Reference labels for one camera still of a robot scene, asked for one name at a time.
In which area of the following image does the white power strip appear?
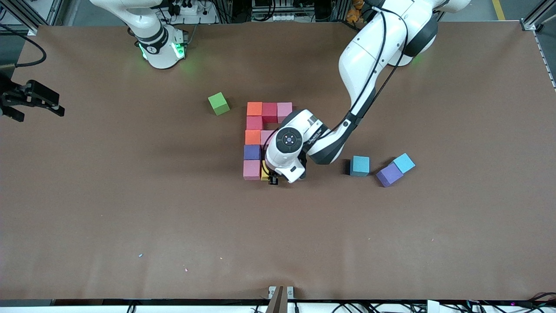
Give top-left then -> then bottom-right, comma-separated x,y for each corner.
167,0 -> 218,24

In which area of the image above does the cyan foam cube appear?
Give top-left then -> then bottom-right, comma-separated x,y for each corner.
392,153 -> 416,174
350,156 -> 371,177

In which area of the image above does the aluminium frame post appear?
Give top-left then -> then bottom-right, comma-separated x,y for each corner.
520,0 -> 556,33
0,0 -> 66,35

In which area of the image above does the green foam cube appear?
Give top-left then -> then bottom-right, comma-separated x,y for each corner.
208,92 -> 231,116

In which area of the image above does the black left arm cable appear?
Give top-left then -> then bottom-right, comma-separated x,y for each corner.
261,0 -> 409,174

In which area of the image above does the pile of orange items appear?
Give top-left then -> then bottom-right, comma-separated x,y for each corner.
346,0 -> 366,23

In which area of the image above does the metal table edge bracket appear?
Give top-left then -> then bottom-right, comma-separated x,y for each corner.
268,286 -> 295,313

